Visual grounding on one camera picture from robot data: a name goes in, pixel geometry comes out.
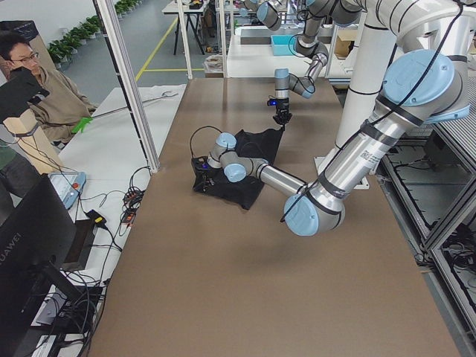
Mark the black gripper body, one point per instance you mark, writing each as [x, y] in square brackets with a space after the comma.
[282, 110]
[207, 178]

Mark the black graphic t-shirt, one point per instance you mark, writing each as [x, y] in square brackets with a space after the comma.
[239, 157]

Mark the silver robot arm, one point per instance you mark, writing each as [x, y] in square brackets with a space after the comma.
[410, 70]
[308, 46]

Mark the power strip with red switches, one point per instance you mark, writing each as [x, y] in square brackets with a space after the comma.
[131, 203]

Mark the black power adapter brick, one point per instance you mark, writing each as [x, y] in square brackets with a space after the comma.
[99, 220]

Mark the blue teach pendant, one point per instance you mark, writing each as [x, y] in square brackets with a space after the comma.
[68, 186]

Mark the black computer monitor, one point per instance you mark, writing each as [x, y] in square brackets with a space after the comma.
[35, 240]

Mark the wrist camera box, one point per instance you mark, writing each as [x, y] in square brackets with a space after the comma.
[272, 102]
[200, 165]

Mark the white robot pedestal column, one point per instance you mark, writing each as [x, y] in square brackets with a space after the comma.
[372, 55]

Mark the aluminium frame post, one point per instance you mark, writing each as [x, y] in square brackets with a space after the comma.
[110, 28]

